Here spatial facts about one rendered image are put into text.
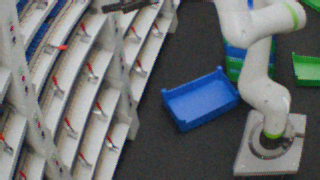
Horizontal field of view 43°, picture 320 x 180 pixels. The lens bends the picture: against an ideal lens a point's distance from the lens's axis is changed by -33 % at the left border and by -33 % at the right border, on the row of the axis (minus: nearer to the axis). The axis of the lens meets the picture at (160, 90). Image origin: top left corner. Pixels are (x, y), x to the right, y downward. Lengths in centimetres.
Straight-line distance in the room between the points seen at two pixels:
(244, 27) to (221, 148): 111
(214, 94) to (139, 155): 46
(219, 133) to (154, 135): 28
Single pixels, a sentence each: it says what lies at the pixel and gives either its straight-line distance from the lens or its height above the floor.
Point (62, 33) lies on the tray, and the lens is 160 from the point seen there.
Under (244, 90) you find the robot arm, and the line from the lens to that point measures 187.
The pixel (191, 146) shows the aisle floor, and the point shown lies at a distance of 237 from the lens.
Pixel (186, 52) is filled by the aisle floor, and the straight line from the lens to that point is 277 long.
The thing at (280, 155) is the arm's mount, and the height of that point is 31.
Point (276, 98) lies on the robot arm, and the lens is 178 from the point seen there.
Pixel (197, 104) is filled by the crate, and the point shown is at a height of 0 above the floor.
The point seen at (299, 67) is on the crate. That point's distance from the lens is 273.
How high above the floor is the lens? 185
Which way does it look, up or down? 45 degrees down
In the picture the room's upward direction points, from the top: 9 degrees counter-clockwise
